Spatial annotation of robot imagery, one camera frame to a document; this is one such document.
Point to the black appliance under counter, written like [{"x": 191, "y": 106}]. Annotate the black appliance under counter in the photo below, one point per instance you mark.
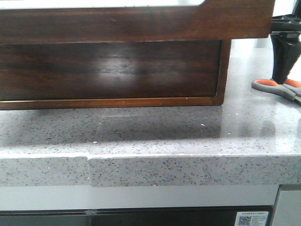
[{"x": 175, "y": 216}]

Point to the dark wooden drawer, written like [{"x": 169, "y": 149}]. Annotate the dark wooden drawer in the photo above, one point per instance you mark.
[{"x": 211, "y": 20}]

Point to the dark wooden drawer cabinet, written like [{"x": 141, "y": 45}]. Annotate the dark wooden drawer cabinet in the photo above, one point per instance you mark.
[{"x": 92, "y": 75}]

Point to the white QR code label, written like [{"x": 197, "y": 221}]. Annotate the white QR code label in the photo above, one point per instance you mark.
[{"x": 251, "y": 218}]

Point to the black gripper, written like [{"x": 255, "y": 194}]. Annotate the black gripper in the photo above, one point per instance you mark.
[{"x": 284, "y": 32}]

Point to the grey orange scissors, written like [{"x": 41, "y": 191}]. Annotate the grey orange scissors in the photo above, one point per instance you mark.
[{"x": 290, "y": 89}]

